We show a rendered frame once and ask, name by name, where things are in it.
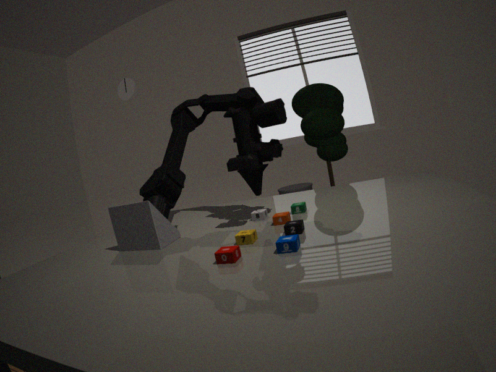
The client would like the green block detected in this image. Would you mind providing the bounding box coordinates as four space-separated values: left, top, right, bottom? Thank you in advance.
291 202 307 214

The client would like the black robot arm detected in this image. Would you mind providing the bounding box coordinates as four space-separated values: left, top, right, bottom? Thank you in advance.
139 87 287 220

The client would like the blue block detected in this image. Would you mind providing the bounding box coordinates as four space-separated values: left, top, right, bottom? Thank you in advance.
276 234 300 254

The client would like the yellow block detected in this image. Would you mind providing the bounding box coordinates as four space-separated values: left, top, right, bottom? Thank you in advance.
235 229 258 245

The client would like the orange block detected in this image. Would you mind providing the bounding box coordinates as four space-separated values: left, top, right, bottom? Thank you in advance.
273 211 291 226

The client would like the red block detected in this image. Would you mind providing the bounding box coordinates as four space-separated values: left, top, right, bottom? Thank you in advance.
215 245 241 264

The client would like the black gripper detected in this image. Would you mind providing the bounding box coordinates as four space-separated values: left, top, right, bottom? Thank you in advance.
226 130 273 196

